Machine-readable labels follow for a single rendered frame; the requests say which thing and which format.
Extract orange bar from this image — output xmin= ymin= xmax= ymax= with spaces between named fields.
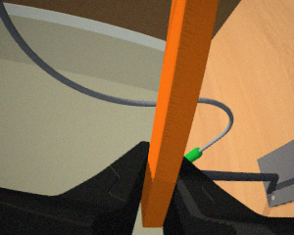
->
xmin=140 ymin=0 xmax=219 ymax=227

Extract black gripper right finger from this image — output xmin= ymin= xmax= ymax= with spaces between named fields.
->
xmin=163 ymin=156 xmax=294 ymax=235

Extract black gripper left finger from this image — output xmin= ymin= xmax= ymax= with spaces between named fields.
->
xmin=0 ymin=141 xmax=150 ymax=235

